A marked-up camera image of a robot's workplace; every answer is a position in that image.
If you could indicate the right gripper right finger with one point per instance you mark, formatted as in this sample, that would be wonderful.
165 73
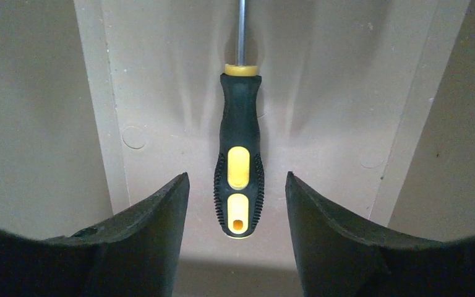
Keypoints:
339 253

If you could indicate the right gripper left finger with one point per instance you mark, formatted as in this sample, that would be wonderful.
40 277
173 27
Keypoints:
133 253

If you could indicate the black yellow screwdriver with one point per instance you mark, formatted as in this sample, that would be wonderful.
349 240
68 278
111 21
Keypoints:
239 178

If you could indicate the tan plastic tool bin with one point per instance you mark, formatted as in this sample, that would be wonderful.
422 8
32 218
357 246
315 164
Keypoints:
370 103

